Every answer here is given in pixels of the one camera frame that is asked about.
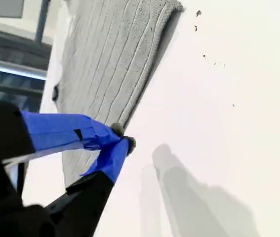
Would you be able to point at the grey striped towel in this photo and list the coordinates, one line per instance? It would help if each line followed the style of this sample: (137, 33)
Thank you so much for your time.
(110, 61)

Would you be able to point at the grey metal frame bar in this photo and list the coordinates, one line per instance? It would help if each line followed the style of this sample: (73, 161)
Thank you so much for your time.
(42, 22)

